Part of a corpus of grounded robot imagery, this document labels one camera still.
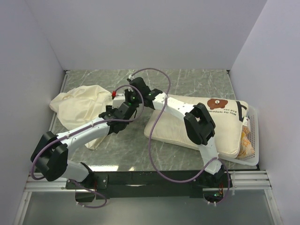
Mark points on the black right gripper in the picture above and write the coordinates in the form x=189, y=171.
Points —
x=128, y=93

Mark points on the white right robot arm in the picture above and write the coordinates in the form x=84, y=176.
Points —
x=199, y=125

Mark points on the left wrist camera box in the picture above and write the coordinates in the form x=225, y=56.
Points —
x=117, y=99

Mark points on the cream satin pillowcase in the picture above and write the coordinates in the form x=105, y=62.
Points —
x=80, y=105

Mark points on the white plastic basket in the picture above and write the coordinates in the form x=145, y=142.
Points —
x=253, y=137

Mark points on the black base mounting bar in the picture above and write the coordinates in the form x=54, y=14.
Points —
x=151, y=184

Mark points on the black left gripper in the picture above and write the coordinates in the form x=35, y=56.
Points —
x=109, y=108

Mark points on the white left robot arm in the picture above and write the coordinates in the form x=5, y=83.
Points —
x=50, y=157

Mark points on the cream pillow with bear print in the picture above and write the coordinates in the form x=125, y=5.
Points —
x=229, y=117

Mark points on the aluminium frame rail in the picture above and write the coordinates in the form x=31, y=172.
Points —
x=45, y=139

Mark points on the orange patterned cloth in basket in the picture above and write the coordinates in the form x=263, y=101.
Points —
x=246, y=148

